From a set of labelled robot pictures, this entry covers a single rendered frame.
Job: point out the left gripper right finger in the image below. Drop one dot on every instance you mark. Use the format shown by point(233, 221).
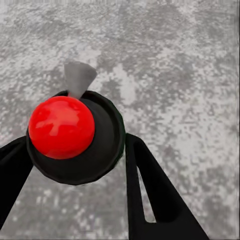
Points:
point(174, 220)

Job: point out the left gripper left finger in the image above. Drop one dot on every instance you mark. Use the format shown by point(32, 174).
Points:
point(15, 167)

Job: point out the insectifuge atomizer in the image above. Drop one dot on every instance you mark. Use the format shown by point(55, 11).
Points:
point(77, 136)

